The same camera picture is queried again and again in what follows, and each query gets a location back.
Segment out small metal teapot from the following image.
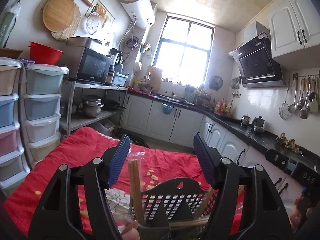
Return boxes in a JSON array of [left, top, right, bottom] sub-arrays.
[[240, 115, 251, 127]]

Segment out blue hanging basket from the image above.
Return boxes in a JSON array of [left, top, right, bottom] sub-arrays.
[[162, 103, 175, 115]]

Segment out wicker basket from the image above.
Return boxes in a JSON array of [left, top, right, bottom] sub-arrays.
[[0, 48, 23, 60]]

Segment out hanging metal spoon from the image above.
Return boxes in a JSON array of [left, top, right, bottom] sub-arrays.
[[299, 78, 309, 120]]

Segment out round bamboo tray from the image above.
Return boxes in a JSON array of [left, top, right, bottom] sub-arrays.
[[42, 0, 81, 41]]

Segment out pastel drawer tower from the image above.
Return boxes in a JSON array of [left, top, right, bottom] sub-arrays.
[[19, 64, 69, 168], [1, 57, 30, 197]]

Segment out person's left hand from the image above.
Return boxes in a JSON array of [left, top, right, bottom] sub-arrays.
[[118, 220, 140, 240]]

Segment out red plastic basin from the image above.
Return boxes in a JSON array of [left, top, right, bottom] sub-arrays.
[[29, 41, 63, 65]]

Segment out hanging spatula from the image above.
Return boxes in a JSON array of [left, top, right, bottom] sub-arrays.
[[308, 77, 319, 113]]

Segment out ginger root pile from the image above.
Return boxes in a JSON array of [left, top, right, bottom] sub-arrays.
[[276, 133, 303, 155]]

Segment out person's right hand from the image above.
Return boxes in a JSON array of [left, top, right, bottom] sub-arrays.
[[289, 194, 303, 232]]

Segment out light blue storage box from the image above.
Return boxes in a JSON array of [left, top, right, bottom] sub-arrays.
[[112, 73, 128, 86]]

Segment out pastel drawer tower left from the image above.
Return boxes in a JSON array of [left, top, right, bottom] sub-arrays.
[[1, 57, 30, 197]]

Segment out white upper cabinet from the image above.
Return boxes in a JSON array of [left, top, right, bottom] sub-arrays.
[[267, 0, 319, 59]]

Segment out hanging metal ladle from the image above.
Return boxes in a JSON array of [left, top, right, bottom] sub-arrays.
[[288, 77, 299, 113]]

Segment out dark kettle pot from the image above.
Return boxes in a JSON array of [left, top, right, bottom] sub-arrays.
[[251, 116, 265, 134]]

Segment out pastel drawer tower right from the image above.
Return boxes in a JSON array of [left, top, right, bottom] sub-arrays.
[[19, 64, 69, 168]]

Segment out black countertop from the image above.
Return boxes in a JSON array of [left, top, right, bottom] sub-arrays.
[[125, 91, 319, 167]]

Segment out fruit picture on wall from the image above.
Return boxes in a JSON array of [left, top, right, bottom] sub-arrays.
[[85, 0, 114, 28]]

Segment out black range hood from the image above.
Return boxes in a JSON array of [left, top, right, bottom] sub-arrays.
[[231, 31, 285, 88]]

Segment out stainless steel pot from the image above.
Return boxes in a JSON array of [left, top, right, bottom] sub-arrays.
[[81, 95, 104, 118]]

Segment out hanging strainer ladle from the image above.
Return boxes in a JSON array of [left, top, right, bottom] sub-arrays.
[[278, 80, 291, 120]]

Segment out round wall fan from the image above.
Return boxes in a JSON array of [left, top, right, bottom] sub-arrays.
[[208, 75, 223, 91]]

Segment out wooden cutting board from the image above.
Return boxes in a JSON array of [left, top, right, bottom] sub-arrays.
[[147, 66, 163, 92]]

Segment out sauce bottles group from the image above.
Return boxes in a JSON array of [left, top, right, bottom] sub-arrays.
[[214, 99, 228, 114]]

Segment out metal shelf rack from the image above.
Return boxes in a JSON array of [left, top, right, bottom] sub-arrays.
[[60, 81, 127, 136]]

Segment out white water heater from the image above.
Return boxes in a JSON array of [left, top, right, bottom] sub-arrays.
[[118, 0, 156, 29]]

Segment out black microwave oven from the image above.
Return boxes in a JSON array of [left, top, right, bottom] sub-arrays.
[[59, 46, 113, 84]]

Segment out red floral tablecloth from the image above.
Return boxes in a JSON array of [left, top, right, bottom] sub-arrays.
[[2, 126, 245, 238]]

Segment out white lower cabinets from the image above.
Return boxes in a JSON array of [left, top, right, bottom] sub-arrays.
[[121, 94, 303, 209]]

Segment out kitchen window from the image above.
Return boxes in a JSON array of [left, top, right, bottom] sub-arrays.
[[152, 16, 215, 87]]

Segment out dark green utensil basket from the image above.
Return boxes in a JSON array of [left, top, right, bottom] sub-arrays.
[[129, 177, 216, 239]]

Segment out chopsticks pair tall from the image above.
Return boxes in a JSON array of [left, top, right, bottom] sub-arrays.
[[127, 152, 145, 225]]

